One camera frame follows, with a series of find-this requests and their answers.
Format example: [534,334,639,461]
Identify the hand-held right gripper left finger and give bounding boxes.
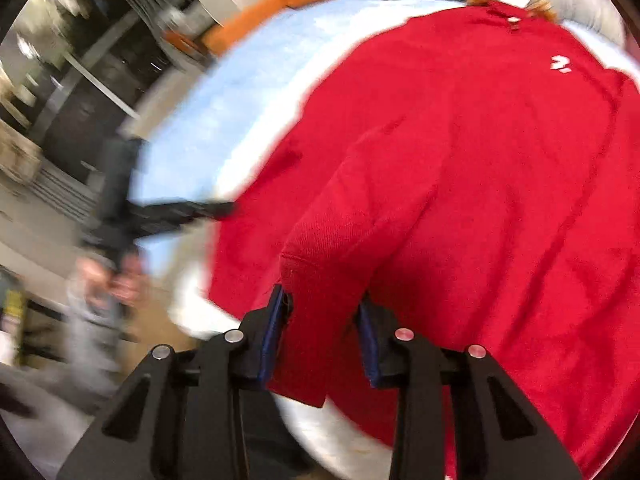
[55,284,296,480]

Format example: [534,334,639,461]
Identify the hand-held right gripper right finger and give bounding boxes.
[356,296,585,480]

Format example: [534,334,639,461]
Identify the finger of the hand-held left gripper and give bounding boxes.
[132,199,237,240]

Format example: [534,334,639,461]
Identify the red pillow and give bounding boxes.
[207,0,640,480]

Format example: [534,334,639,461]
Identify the person's left hand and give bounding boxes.
[107,252,147,307]

